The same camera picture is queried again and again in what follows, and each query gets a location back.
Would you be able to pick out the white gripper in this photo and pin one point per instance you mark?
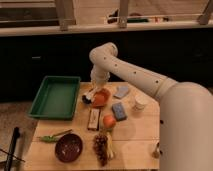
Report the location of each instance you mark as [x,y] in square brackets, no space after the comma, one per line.
[88,96]

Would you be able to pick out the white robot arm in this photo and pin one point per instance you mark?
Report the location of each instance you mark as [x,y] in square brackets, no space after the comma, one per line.
[186,110]

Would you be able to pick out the dark red bowl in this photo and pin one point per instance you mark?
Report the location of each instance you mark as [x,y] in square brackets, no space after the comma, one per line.
[68,148]

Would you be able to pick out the orange plate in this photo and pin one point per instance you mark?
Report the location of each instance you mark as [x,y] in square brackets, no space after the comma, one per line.
[100,98]

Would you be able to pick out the brown rectangular box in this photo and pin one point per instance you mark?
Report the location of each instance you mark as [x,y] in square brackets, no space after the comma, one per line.
[93,122]

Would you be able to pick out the light blue cloth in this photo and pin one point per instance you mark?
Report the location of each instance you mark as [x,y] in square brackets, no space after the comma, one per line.
[121,92]

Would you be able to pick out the orange fruit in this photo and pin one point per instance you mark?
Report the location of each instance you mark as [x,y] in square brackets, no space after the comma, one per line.
[109,121]

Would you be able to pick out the blue sponge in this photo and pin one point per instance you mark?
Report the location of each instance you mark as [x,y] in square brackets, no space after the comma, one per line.
[119,112]

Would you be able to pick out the green plastic tray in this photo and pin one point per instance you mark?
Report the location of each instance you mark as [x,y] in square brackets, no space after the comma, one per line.
[56,98]

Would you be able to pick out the white paper cup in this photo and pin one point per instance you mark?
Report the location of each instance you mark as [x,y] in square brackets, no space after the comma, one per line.
[140,102]

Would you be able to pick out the dark grape bunch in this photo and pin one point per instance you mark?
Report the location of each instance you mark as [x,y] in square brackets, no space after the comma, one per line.
[100,148]

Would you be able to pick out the white railing beam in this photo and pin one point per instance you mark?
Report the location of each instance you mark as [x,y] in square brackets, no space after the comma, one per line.
[101,28]

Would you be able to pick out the black tripod stand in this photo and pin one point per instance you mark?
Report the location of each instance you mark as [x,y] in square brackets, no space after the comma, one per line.
[11,157]

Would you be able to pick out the green handled brush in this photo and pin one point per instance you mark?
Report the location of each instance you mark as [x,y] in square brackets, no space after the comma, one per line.
[54,137]

